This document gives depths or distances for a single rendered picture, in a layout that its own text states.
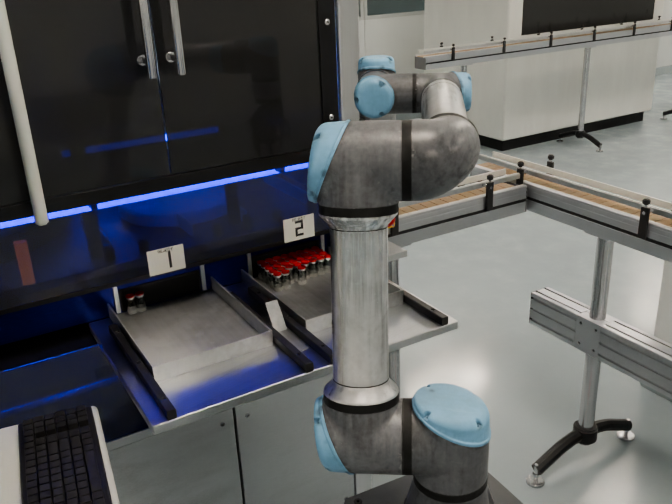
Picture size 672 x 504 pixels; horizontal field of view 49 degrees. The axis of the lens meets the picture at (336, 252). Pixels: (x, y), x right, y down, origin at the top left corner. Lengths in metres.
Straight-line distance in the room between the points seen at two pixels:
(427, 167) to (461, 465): 0.44
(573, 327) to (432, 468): 1.42
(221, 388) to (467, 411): 0.53
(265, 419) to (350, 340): 0.96
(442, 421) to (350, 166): 0.39
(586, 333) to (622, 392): 0.72
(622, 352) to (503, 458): 0.60
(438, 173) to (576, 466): 1.83
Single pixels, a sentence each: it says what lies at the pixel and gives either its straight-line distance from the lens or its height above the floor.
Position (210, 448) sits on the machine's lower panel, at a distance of 1.98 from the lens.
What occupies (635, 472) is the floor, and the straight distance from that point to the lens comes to 2.75.
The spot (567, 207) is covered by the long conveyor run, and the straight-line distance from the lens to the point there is 2.35.
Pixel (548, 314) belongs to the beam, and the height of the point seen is 0.50.
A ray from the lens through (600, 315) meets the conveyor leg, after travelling 2.44.
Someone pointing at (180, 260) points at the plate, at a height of 1.01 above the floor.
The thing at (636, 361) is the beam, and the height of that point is 0.48.
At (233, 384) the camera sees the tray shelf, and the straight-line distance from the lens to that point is 1.46.
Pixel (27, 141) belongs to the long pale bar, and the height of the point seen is 1.35.
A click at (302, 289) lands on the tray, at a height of 0.88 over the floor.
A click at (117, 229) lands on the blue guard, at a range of 1.65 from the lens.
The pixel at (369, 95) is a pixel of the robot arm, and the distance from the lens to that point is 1.39.
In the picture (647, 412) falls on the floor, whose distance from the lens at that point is 3.05.
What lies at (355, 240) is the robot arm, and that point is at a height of 1.27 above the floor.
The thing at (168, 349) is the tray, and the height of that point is 0.88.
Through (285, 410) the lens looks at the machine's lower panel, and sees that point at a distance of 2.03.
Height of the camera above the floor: 1.65
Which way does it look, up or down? 22 degrees down
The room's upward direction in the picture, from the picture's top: 3 degrees counter-clockwise
